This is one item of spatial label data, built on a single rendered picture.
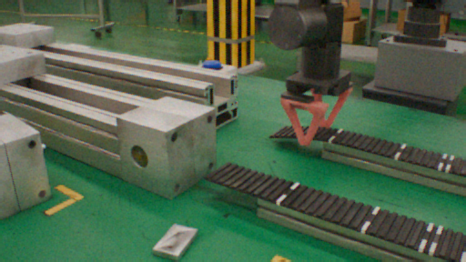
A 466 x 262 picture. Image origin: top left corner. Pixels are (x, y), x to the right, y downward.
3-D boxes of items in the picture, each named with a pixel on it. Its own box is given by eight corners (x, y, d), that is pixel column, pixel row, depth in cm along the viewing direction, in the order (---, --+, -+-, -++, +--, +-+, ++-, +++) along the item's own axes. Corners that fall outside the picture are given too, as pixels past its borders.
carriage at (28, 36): (56, 53, 109) (53, 26, 107) (19, 62, 101) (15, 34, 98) (25, 46, 118) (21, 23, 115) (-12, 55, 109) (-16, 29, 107)
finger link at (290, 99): (277, 145, 65) (279, 84, 61) (298, 129, 71) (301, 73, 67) (319, 156, 62) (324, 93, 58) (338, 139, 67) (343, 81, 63)
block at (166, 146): (227, 163, 65) (226, 103, 61) (170, 200, 55) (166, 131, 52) (180, 148, 69) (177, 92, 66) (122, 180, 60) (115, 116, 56)
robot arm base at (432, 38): (446, 42, 100) (397, 36, 105) (451, 8, 97) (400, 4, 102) (445, 47, 92) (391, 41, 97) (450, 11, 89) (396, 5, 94)
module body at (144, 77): (238, 117, 82) (238, 74, 79) (205, 135, 74) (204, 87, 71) (14, 64, 123) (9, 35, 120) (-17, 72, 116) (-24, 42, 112)
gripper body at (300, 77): (283, 91, 63) (285, 40, 60) (313, 75, 70) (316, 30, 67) (325, 99, 59) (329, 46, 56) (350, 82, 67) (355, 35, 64)
